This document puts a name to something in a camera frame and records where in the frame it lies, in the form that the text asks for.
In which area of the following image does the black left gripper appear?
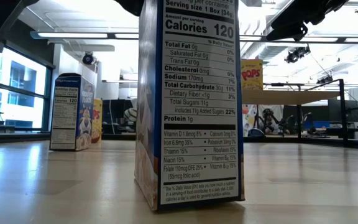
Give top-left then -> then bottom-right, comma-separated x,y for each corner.
113,0 -> 145,17

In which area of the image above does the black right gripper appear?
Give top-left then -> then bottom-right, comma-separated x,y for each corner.
265,0 -> 349,42

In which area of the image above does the yellow Pops cereal box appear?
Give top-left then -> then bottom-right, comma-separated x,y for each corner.
241,58 -> 264,91
91,98 -> 103,144

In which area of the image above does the blue Frosted Flakes cereal box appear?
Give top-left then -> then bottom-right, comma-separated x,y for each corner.
49,73 -> 95,152
134,0 -> 246,213

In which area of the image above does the black ceiling track light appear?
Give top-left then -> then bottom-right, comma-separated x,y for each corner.
317,74 -> 334,85
284,45 -> 311,64

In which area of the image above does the overhead light bar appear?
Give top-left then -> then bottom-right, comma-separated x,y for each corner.
29,30 -> 358,44

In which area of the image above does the plain white hanging cloth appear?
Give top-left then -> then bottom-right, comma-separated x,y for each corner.
257,105 -> 285,135

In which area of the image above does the white floral hanging cloth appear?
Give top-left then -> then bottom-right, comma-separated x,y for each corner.
242,104 -> 259,138

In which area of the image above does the dark dome-shaped object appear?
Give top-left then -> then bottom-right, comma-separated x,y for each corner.
247,128 -> 265,138

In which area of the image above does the person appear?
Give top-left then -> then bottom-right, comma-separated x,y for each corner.
123,107 -> 138,124

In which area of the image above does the large glass window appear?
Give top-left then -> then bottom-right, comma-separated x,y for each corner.
0,46 -> 53,132

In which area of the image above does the wooden shelf with black frame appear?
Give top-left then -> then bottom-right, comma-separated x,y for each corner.
242,78 -> 350,148

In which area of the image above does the black dome ceiling camera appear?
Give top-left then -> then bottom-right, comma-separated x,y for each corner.
81,52 -> 94,65

